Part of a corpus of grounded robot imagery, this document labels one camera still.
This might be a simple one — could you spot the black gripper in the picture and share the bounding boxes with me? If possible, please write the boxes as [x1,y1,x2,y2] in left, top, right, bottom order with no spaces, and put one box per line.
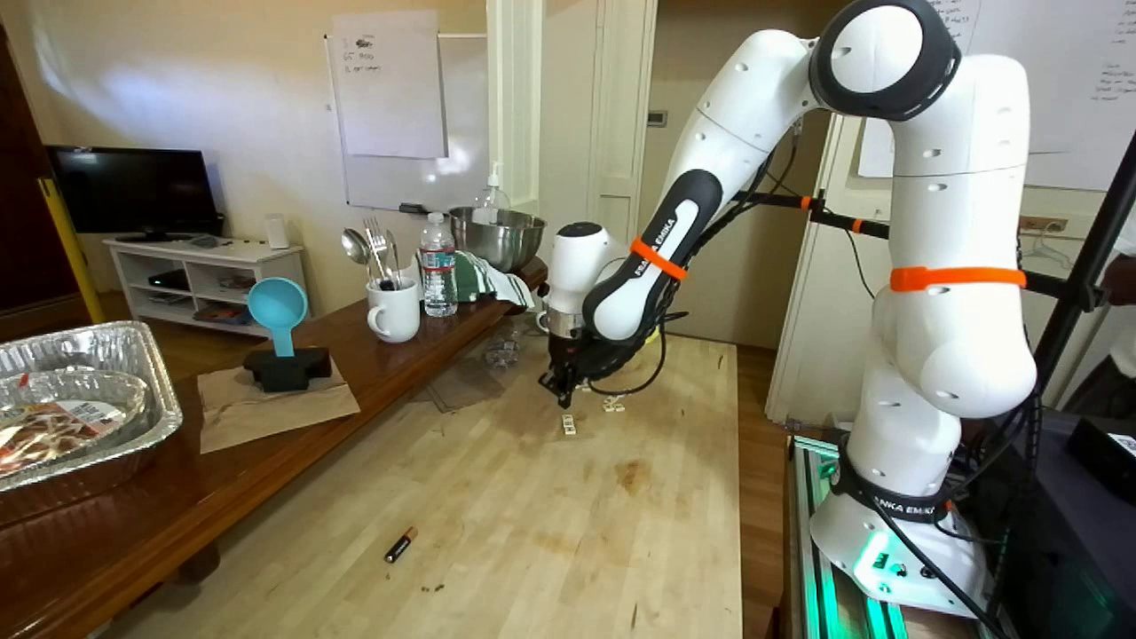
[539,330,596,412]

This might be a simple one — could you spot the crushed clear plastic bottle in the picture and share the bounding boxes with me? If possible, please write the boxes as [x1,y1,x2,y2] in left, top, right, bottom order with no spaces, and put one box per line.
[475,323,531,372]

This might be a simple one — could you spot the green striped white towel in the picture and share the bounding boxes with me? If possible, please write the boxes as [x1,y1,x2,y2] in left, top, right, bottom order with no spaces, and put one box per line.
[454,249,539,314]

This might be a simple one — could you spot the steel mixing bowl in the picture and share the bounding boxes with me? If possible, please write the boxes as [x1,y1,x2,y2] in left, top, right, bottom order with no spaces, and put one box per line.
[442,207,549,274]

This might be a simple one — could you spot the clear water bottle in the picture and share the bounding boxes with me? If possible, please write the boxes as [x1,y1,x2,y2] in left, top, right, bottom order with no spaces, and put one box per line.
[416,211,461,321]

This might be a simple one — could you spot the white ceramic mug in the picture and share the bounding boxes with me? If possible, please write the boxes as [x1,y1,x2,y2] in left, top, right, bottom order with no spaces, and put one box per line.
[362,278,427,348]

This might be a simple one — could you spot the clear pump sanitizer bottle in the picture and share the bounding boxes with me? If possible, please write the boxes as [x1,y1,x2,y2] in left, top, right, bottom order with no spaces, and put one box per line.
[471,165,512,227]

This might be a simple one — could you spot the black marker pen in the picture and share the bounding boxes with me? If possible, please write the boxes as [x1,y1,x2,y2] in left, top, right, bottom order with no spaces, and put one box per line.
[379,527,422,569]

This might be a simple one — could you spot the metal spoon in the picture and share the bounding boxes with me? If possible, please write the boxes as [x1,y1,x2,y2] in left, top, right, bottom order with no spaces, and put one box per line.
[369,224,402,287]

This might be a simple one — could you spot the metal ladle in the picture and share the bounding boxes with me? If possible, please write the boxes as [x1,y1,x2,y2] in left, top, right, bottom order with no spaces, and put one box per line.
[336,224,375,283]

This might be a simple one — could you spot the white tall cabinet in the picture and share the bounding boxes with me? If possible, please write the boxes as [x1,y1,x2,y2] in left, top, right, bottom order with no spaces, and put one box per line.
[759,117,902,433]

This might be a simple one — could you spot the white door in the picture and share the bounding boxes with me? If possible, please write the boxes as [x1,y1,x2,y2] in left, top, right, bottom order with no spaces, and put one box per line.
[484,0,661,294]

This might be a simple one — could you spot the black block base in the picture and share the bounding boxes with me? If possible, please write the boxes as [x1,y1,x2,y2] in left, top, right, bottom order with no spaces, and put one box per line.
[241,345,336,399]

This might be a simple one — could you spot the brown cardboard sheet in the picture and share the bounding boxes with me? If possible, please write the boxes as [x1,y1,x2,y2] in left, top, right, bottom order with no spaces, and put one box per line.
[190,354,366,459]

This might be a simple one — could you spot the black metal bar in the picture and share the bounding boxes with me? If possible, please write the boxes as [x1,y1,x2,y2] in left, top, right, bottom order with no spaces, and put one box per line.
[743,187,895,240]

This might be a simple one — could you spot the white paper sheet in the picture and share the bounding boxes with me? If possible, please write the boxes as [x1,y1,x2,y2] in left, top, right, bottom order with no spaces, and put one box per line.
[327,10,449,165]

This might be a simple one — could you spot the white television stand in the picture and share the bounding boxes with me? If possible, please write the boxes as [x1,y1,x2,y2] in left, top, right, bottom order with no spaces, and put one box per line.
[103,235,312,342]

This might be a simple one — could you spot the aluminium foil tray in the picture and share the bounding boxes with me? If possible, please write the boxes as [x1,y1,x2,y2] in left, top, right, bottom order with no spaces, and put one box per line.
[0,315,187,496]

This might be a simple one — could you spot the brown wooden table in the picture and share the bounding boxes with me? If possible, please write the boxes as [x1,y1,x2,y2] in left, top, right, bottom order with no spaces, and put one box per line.
[0,258,553,639]

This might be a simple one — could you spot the black flat television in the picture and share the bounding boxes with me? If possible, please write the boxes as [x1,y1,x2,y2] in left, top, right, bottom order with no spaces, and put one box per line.
[42,141,232,240]

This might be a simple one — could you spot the red white food packet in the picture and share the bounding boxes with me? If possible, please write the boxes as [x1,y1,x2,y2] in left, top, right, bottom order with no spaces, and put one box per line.
[0,367,152,481]

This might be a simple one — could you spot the black computer case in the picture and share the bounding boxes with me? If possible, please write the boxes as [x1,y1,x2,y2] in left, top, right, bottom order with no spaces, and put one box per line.
[969,400,1136,639]

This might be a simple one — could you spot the black tripod pole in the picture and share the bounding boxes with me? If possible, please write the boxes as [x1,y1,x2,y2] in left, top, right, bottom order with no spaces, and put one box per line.
[1027,129,1136,400]

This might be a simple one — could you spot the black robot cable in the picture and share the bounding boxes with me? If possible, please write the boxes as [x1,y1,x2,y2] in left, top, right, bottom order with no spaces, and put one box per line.
[582,315,669,400]

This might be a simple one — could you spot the orange strap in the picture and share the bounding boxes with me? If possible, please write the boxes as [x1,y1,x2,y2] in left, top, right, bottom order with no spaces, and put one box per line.
[627,235,693,283]
[886,264,1028,294]

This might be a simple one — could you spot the small wall whiteboard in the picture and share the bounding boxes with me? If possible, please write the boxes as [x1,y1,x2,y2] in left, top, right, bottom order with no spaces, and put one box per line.
[318,27,495,216]

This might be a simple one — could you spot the large wall whiteboard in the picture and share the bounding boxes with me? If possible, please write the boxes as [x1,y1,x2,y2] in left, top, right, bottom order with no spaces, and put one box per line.
[856,0,1136,195]

